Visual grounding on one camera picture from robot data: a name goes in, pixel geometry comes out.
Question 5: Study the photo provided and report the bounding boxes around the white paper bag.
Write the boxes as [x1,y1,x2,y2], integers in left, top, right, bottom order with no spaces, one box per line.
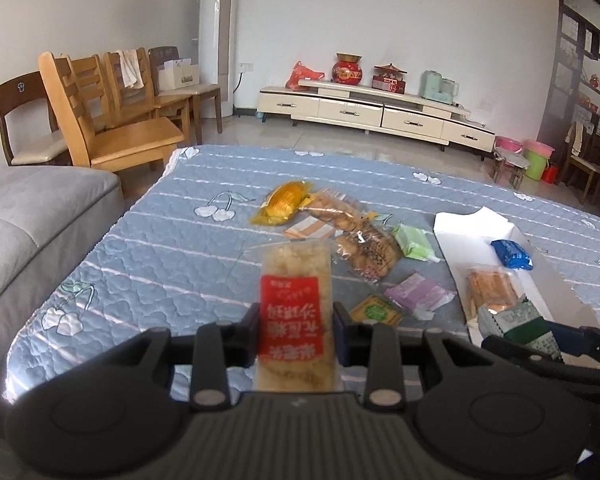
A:
[157,58,201,92]

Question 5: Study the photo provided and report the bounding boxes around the white towel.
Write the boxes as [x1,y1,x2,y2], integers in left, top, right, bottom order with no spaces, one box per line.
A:
[115,49,146,90]

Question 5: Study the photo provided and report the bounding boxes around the blue quilted cherry blanket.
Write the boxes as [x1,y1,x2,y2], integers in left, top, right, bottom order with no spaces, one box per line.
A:
[2,144,600,407]

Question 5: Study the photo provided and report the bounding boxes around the dark brown cushioned chair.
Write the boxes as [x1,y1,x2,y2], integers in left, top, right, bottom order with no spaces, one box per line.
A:
[147,45,225,146]
[0,70,74,167]

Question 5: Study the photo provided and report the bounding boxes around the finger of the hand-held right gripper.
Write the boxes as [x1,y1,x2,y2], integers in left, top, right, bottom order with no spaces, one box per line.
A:
[481,334,600,392]
[549,321,600,358]

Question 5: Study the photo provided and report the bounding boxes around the purple snack packet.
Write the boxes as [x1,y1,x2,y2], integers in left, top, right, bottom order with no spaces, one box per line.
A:
[383,271,457,322]

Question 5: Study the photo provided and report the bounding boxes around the red label rice crisp packet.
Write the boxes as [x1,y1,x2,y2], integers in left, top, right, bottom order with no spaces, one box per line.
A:
[254,241,344,394]

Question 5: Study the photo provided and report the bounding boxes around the cream tv cabinet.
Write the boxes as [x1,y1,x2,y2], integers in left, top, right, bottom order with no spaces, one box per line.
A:
[257,78,497,154]

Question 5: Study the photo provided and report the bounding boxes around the blue snack packet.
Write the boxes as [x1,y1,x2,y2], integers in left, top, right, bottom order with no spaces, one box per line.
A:
[490,239,535,271]

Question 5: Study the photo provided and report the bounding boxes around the dark wooden dining chair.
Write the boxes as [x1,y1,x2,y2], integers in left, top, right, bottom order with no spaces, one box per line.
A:
[564,122,600,206]

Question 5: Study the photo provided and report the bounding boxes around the grey sofa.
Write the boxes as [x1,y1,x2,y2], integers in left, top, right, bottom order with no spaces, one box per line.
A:
[0,165,126,397]

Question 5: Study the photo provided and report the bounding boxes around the small mint blender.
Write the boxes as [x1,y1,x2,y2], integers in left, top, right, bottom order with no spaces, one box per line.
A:
[440,77,461,105]

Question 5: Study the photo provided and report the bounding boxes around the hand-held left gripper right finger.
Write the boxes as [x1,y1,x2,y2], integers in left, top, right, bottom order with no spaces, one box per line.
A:
[332,302,462,409]

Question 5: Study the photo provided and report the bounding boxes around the white cardboard box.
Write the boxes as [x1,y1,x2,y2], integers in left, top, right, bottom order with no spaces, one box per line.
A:
[433,207,600,349]

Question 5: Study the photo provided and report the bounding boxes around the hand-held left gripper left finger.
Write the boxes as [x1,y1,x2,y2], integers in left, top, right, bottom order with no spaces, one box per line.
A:
[129,302,261,409]

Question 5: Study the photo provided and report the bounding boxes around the red plastic bag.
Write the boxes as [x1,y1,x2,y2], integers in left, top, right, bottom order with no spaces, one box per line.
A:
[285,60,326,90]

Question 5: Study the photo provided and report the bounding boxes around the light green snack packet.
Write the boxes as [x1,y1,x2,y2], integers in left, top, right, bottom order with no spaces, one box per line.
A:
[390,222,441,264]

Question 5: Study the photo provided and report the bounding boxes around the dark wooden display shelf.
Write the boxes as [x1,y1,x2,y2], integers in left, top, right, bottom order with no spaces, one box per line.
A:
[542,0,600,172]

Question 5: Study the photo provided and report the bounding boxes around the green and white snack packet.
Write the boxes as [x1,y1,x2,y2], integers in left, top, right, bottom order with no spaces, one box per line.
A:
[477,297,566,364]

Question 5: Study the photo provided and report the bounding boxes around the mint green kitchen appliance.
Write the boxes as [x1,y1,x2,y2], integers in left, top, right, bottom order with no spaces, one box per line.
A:
[419,69,444,102]

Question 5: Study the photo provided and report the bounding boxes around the pink plastic basin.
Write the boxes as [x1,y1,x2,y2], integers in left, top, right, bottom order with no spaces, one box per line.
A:
[494,135,525,156]

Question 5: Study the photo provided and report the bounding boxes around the white tower air conditioner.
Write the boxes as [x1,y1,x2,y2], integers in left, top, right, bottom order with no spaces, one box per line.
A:
[198,0,241,120]

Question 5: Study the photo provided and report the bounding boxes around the green plastic bucket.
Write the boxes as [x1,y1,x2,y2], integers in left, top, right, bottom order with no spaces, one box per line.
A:
[522,139,556,181]

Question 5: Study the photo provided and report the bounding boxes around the cream cloth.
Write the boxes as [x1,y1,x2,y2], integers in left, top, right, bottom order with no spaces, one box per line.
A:
[565,122,586,156]

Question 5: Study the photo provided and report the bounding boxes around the red pagoda gift box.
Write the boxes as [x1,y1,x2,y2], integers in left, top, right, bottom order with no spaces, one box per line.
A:
[371,63,408,95]

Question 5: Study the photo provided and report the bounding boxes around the large clear cookie bag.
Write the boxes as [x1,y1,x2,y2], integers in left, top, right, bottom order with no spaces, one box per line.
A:
[332,214,404,287]

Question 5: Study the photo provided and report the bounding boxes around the orange biscuit packet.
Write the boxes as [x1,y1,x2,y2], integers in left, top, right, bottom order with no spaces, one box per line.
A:
[465,268,525,322]

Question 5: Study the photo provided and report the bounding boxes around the red round jar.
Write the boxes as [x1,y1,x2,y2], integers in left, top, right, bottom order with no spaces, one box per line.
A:
[331,52,365,85]

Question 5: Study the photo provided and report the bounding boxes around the orange striped small packet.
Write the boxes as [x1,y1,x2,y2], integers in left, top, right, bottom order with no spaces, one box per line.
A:
[284,217,337,241]

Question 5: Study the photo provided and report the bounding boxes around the yellow snack packet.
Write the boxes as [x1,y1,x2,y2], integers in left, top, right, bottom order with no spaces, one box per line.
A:
[250,180,314,227]

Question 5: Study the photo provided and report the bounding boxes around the small clear biscuit bag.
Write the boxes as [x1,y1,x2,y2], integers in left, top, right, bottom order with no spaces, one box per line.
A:
[299,188,376,227]

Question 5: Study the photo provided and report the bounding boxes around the small wooden stool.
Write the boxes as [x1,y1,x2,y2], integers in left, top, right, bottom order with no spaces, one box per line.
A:
[490,147,530,190]

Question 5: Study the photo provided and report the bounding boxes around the green label square cracker packet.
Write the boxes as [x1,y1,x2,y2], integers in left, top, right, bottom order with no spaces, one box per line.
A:
[348,293,404,330]

